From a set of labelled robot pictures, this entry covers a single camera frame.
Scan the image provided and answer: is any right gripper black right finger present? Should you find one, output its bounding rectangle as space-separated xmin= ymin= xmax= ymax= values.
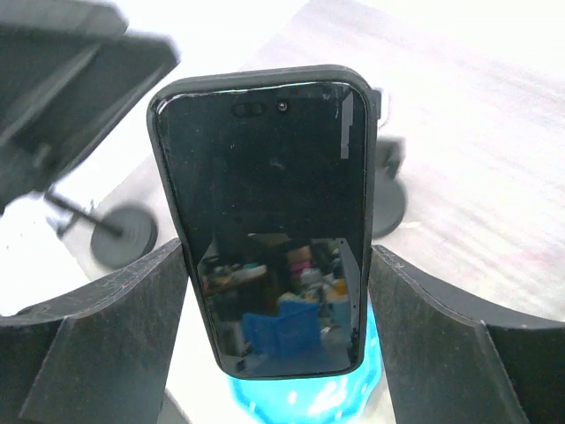
xmin=369 ymin=246 xmax=564 ymax=423

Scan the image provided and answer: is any black smartphone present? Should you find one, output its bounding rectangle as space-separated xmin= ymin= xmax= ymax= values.
xmin=147 ymin=64 xmax=378 ymax=380

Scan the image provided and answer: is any black phone stand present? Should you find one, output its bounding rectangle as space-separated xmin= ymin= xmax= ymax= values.
xmin=373 ymin=87 xmax=407 ymax=235

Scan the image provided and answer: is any blue dotted plate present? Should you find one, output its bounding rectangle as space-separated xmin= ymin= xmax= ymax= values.
xmin=228 ymin=306 xmax=382 ymax=424

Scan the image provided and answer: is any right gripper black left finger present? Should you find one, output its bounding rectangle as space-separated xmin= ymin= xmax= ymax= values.
xmin=1 ymin=239 xmax=188 ymax=423

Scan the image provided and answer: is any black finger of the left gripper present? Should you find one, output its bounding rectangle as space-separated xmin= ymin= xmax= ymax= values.
xmin=1 ymin=1 xmax=179 ymax=205

